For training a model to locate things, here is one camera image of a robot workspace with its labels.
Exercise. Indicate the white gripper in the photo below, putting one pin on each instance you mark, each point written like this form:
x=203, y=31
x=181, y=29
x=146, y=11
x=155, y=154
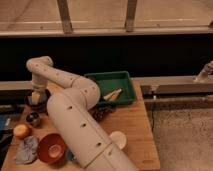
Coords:
x=39, y=84

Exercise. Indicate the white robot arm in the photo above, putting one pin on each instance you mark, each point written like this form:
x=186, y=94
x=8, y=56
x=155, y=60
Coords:
x=69, y=111

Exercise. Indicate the dark purple bowl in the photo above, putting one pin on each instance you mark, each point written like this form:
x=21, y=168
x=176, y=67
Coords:
x=41, y=105

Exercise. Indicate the orange bowl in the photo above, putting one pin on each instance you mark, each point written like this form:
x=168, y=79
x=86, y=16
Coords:
x=51, y=148

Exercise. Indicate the orange fruit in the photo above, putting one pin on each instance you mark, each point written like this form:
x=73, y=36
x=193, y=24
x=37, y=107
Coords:
x=21, y=131

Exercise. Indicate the grey crumpled cloth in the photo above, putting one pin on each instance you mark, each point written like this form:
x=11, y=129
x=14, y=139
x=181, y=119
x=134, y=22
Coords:
x=27, y=150

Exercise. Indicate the dark grape bunch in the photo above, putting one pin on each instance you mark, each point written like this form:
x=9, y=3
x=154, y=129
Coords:
x=101, y=112

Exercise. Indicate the small blue cup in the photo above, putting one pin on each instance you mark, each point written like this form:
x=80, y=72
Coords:
x=70, y=156

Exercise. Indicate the green plastic tray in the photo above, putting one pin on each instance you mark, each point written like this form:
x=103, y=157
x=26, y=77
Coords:
x=110, y=81

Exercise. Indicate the yellow banana in tray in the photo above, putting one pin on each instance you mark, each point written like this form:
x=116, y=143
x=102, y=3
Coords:
x=112, y=96

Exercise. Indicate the white cup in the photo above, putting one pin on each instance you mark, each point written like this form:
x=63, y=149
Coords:
x=119, y=138

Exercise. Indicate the grey metal fixture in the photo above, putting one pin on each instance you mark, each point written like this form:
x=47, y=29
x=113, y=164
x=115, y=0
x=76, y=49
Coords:
x=205, y=72

